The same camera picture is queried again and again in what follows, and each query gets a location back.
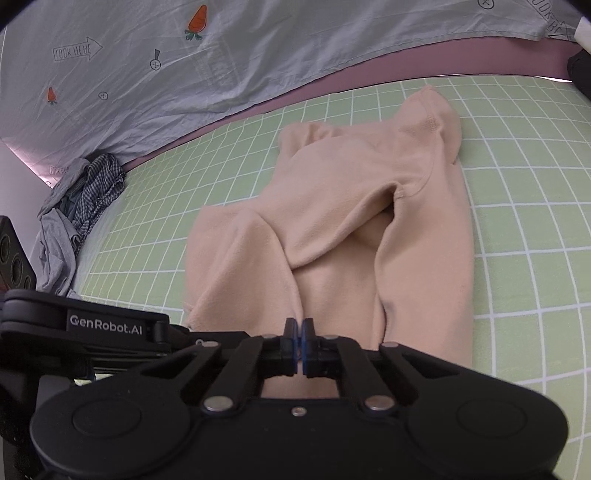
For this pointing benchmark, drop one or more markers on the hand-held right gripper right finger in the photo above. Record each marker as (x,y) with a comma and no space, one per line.
(308,353)

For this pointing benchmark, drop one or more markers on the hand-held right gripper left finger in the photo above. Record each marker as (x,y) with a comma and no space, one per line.
(292,353)

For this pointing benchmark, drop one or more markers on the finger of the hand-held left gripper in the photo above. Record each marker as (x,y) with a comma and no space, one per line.
(207,336)

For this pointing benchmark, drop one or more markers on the beige long-sleeve garment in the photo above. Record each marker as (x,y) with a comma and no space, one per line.
(323,230)

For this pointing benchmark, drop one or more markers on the grey hoodie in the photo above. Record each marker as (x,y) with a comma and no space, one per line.
(55,249)

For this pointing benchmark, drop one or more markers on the blue plaid shirt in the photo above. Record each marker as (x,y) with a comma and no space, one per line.
(104,184)

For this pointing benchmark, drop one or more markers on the green grid mat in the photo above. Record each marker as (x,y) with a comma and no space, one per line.
(531,207)

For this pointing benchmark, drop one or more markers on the grey printed bed sheet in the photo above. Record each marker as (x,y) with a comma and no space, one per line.
(231,69)

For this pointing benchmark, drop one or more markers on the pink backdrop strip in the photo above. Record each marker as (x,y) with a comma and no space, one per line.
(415,60)

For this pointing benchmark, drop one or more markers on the black folded garment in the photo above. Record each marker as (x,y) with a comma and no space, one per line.
(581,74)

